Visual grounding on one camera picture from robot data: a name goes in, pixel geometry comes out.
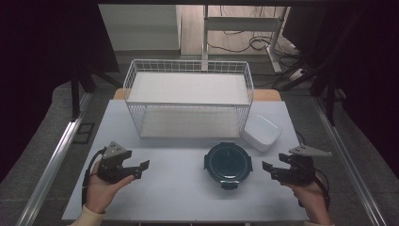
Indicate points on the metal rail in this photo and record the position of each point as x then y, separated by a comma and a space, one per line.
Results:
53, 163
348, 163

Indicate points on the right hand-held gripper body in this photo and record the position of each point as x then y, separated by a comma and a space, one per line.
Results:
299, 172

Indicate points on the white cabinet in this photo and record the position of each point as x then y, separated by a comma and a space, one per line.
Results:
141, 28

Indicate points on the black square frame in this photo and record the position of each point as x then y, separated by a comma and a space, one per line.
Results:
84, 123

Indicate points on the dark curtain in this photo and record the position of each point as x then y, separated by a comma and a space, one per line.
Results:
37, 62
370, 62

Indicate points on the white rectangular lidded container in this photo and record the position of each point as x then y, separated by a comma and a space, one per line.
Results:
262, 132

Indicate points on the round container with dark lid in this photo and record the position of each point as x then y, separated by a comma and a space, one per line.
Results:
228, 163

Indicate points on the person's left hand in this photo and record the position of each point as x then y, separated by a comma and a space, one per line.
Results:
100, 196

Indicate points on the black stand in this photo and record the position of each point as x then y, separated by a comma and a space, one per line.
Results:
330, 103
75, 100

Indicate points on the white power strip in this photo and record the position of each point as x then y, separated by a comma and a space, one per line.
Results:
296, 74

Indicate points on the white metal desk frame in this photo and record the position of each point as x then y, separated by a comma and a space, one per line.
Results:
241, 23

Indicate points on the wooden table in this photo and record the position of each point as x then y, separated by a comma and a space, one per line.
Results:
266, 94

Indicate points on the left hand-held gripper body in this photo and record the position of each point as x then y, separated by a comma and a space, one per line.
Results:
109, 164

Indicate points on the person's right hand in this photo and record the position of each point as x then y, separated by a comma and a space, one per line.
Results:
310, 201

